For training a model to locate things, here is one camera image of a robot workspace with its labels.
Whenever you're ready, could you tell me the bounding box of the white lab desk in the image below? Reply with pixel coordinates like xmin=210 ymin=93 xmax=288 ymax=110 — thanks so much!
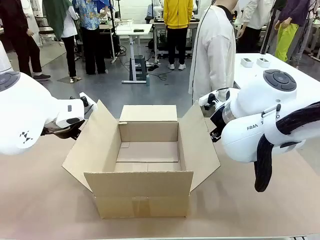
xmin=150 ymin=18 xmax=201 ymax=65

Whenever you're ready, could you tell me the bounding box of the person with green scarf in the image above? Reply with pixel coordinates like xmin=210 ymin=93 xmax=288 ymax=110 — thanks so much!
xmin=42 ymin=0 xmax=82 ymax=84

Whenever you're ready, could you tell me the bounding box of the white standing desk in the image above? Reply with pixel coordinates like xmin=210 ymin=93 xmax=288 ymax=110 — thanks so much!
xmin=115 ymin=23 xmax=154 ymax=85

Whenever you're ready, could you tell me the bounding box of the black stand pole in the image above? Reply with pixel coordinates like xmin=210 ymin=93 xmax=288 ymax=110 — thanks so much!
xmin=259 ymin=0 xmax=277 ymax=56

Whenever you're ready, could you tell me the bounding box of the brown cardboard box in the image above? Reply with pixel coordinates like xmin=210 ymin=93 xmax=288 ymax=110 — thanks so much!
xmin=61 ymin=99 xmax=222 ymax=220

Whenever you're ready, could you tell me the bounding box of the person in yellow jacket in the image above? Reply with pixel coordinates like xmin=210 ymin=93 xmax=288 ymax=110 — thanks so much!
xmin=162 ymin=0 xmax=195 ymax=71

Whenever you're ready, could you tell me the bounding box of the person in white cardigan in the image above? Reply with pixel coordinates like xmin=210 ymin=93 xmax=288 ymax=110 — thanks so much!
xmin=188 ymin=0 xmax=237 ymax=105

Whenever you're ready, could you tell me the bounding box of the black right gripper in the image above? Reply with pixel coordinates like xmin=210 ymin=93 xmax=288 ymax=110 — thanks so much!
xmin=203 ymin=99 xmax=227 ymax=144

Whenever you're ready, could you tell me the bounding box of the small white tray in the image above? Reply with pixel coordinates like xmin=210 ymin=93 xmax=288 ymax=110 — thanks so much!
xmin=240 ymin=57 xmax=254 ymax=68
xmin=256 ymin=57 xmax=271 ymax=69

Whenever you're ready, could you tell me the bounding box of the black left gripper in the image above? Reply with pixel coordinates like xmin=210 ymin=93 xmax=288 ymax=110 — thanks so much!
xmin=65 ymin=119 xmax=87 ymax=141

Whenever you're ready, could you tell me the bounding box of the person in lime trousers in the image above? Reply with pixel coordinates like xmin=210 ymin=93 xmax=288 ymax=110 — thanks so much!
xmin=273 ymin=0 xmax=315 ymax=64

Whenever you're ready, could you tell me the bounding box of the white side table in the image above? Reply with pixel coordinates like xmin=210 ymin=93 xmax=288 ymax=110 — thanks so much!
xmin=233 ymin=52 xmax=320 ymax=101

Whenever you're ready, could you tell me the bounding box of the grey step stool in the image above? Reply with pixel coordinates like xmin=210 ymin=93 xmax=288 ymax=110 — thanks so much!
xmin=129 ymin=55 xmax=149 ymax=82

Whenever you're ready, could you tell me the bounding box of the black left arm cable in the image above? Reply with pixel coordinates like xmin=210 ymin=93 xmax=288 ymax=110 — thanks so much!
xmin=40 ymin=123 xmax=73 ymax=140

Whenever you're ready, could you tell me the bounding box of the person in black clothes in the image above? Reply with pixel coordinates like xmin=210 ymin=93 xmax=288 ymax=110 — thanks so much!
xmin=0 ymin=0 xmax=51 ymax=81

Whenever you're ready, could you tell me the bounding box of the black right arm cable sleeve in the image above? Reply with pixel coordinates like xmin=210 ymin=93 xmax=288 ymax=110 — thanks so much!
xmin=254 ymin=101 xmax=320 ymax=193

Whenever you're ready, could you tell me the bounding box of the person in floral shirt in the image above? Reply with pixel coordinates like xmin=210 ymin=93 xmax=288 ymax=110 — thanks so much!
xmin=72 ymin=0 xmax=110 ymax=76

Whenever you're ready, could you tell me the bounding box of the person in white jacket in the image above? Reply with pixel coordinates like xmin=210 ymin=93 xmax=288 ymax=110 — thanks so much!
xmin=236 ymin=0 xmax=276 ymax=54

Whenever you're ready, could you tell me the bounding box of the person in grey trousers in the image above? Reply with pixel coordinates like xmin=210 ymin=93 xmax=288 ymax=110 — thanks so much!
xmin=289 ymin=0 xmax=320 ymax=69

